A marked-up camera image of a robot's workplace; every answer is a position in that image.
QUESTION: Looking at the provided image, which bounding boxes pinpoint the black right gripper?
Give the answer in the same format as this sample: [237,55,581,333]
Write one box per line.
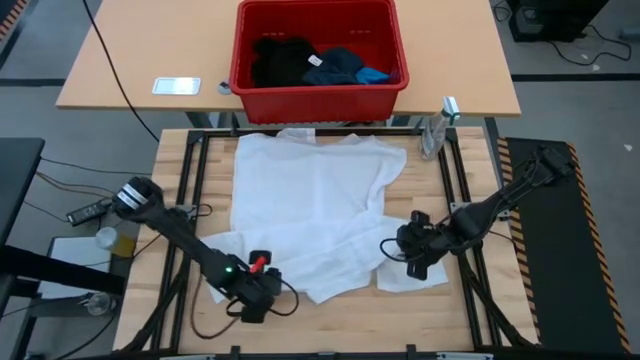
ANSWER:
[397,224,444,282]

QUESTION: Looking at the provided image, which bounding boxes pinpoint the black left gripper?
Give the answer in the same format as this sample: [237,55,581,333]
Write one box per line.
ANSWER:
[228,265,284,324]

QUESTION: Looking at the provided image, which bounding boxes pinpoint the red plastic laundry bin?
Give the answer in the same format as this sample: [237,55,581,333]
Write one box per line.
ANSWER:
[228,0,411,126]

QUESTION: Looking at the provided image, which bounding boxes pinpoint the black garment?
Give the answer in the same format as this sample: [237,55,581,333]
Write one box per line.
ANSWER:
[249,35,322,90]

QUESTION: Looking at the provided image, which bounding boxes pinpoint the clear spray bottle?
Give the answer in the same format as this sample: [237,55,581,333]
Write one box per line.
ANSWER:
[418,95,462,162]

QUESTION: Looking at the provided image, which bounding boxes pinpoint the black mat striped edges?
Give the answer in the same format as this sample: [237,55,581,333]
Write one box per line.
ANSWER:
[0,0,30,42]
[496,136,634,356]

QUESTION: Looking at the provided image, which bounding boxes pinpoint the clear glass jar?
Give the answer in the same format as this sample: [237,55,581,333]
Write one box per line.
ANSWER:
[83,292,120,317]

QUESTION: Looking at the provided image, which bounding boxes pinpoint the clear bottle amber liquid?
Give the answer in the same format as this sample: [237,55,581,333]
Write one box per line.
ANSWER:
[94,225,137,259]

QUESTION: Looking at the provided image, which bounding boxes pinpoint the white flat box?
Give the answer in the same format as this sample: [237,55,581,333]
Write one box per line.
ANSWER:
[38,235,112,300]

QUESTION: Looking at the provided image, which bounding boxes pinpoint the black power adapter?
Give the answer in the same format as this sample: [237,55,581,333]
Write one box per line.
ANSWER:
[65,198,112,227]

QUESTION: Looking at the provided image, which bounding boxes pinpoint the bright blue garment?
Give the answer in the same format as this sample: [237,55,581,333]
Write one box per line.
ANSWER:
[355,66,391,86]

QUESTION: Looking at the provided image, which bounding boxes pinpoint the dark navy garment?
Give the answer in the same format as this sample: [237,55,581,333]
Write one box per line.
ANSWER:
[302,46,366,87]

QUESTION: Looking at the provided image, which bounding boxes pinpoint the black computer case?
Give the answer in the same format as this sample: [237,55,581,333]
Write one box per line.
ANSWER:
[507,0,611,44]

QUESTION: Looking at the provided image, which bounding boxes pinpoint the light wooden desk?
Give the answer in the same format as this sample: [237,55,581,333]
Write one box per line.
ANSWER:
[55,0,521,118]

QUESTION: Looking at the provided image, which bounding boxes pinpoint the right arm cable loop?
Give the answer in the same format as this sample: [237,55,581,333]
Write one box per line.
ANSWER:
[379,237,416,264]

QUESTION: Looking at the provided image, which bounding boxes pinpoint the arm cable loop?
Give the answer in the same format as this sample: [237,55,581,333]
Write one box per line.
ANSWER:
[379,237,416,264]
[189,272,301,341]

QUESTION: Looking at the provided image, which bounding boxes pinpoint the left arm cable loop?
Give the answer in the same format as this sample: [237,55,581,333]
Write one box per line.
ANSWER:
[189,272,301,341]

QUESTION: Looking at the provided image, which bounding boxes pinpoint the black aluminium table frame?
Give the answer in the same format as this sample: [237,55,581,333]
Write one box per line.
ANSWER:
[117,125,540,360]

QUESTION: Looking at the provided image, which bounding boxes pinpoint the thin black cable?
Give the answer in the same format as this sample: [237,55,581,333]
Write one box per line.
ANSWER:
[39,157,154,177]

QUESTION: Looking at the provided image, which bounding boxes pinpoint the black power cable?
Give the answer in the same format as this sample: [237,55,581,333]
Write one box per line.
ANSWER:
[548,23,634,68]

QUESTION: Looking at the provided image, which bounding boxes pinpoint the long black cable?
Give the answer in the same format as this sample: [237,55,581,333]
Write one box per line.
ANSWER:
[81,0,161,144]

